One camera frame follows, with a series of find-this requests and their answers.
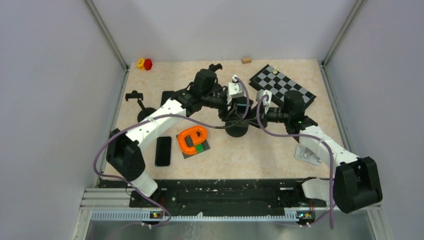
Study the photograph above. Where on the black grey chessboard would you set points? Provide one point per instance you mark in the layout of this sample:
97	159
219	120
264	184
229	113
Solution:
264	80

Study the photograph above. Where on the teal edged black phone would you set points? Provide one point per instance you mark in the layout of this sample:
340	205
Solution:
243	105

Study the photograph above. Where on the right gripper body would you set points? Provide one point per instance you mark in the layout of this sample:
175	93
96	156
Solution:
262	118

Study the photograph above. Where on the yellow toy block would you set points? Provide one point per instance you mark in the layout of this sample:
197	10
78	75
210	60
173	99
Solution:
141	64

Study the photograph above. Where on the grey building baseplate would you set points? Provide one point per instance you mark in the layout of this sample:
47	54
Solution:
204	145

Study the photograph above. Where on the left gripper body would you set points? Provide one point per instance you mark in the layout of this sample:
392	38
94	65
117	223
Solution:
224	113

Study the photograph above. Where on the black phone lower left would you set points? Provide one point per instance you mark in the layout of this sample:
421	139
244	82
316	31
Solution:
163	151

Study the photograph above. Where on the green building brick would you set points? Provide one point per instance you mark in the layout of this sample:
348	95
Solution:
199	148

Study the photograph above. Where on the red toy block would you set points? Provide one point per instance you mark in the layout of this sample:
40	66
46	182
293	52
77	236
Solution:
148	64

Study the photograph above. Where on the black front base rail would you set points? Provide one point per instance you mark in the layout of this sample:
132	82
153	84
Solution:
221	197

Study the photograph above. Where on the white plastic phone holder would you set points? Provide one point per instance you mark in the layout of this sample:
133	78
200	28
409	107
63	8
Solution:
304	154

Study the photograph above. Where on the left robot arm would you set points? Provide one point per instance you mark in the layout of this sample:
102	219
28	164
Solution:
125	147

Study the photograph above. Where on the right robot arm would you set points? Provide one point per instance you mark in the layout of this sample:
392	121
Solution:
353	182

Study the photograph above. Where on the black phone stand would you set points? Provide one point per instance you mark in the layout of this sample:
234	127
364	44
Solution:
144	111
236	125
215	67

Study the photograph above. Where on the orange plastic ring toy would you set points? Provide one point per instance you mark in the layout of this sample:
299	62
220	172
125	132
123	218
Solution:
198	135

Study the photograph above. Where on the small wooden block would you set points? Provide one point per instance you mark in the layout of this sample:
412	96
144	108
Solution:
246	60

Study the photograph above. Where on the black phone upper left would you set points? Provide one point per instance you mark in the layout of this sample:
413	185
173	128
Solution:
166	95

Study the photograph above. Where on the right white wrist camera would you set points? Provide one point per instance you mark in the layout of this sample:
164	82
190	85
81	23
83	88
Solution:
264	100

